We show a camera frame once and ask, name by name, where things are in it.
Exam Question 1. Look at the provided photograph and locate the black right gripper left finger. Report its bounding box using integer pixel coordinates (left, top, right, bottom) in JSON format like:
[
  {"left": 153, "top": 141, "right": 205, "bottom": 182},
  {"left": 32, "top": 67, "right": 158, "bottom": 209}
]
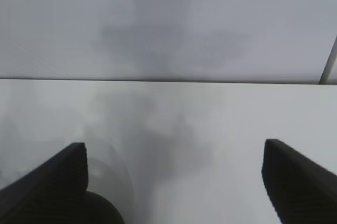
[{"left": 1, "top": 143, "right": 87, "bottom": 223}]

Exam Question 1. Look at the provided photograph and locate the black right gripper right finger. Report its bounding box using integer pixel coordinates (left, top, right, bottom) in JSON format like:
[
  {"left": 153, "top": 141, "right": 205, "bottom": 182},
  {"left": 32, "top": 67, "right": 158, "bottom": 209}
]
[{"left": 262, "top": 139, "right": 336, "bottom": 223}]

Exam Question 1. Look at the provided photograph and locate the grey vertical wall strip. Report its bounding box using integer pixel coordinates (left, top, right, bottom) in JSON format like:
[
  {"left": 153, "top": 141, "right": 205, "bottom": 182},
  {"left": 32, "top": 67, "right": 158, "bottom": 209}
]
[{"left": 319, "top": 39, "right": 337, "bottom": 85}]

